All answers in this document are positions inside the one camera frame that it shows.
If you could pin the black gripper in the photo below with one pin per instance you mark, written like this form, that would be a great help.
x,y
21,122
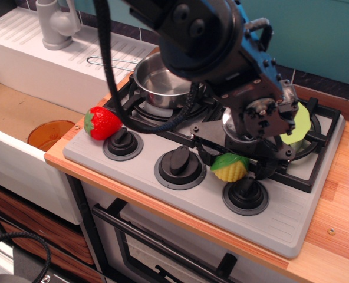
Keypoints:
x,y
252,130

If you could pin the toy corncob with green husk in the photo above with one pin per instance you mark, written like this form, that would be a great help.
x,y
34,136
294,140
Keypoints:
x,y
230,167

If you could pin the light green plastic plate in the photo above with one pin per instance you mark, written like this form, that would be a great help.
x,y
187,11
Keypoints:
x,y
302,126

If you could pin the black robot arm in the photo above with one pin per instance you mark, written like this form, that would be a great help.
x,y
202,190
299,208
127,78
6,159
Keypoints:
x,y
215,44

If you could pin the right black stove knob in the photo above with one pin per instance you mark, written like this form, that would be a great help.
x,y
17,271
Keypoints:
x,y
246,197

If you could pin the black stove knob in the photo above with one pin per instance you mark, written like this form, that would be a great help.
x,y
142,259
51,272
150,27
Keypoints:
x,y
123,145
246,197
180,169

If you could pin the middle black stove knob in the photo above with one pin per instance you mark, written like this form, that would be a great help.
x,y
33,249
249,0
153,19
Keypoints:
x,y
180,169

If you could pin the grey toy stove top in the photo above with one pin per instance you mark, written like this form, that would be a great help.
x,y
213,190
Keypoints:
x,y
281,227

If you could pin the stainless steel pot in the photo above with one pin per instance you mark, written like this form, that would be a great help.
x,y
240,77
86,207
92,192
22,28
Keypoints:
x,y
152,81

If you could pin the left black stove knob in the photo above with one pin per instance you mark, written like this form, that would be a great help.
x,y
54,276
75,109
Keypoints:
x,y
123,145

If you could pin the red toy strawberry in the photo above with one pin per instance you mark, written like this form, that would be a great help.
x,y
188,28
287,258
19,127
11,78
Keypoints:
x,y
100,123

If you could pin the left black burner grate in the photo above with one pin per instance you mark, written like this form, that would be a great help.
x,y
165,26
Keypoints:
x,y
142,113

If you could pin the black burner grate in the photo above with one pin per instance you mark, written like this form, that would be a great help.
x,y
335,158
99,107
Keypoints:
x,y
307,172
142,113

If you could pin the right black burner grate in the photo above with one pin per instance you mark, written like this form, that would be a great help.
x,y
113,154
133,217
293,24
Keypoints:
x,y
307,172

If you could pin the toy oven door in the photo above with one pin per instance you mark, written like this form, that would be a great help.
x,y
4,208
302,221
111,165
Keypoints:
x,y
151,249

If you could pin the left teal cabinet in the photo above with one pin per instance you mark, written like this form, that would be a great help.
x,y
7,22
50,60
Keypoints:
x,y
119,13

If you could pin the wood grain drawer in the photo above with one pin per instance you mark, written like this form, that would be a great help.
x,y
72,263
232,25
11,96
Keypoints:
x,y
70,254

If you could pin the white toy sink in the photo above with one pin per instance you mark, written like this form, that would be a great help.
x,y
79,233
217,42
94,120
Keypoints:
x,y
38,85

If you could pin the grey toy faucet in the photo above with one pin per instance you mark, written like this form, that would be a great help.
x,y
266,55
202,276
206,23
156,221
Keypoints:
x,y
57,26

